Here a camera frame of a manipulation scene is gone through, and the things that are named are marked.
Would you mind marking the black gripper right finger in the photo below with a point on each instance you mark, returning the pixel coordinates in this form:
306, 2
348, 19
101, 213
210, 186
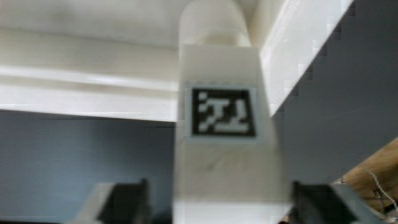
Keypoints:
327, 204

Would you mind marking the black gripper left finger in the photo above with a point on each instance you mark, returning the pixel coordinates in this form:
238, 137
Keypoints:
115, 205

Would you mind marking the white table leg with tag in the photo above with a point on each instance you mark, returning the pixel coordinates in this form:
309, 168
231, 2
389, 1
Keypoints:
229, 188

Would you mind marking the white square table top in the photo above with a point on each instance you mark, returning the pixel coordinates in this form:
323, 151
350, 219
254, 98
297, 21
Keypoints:
89, 50

